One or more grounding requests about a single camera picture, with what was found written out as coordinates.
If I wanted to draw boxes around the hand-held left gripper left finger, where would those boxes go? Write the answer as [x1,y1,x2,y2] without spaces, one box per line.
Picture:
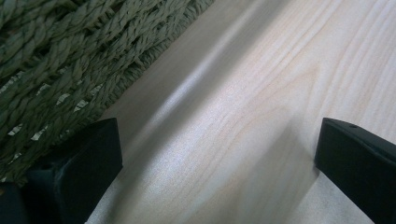
[0,117,123,224]

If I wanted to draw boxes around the green woven basket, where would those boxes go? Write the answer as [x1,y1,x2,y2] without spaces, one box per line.
[0,0,217,188]

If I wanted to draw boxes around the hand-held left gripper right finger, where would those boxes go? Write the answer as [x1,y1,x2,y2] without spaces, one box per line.
[314,117,396,224]

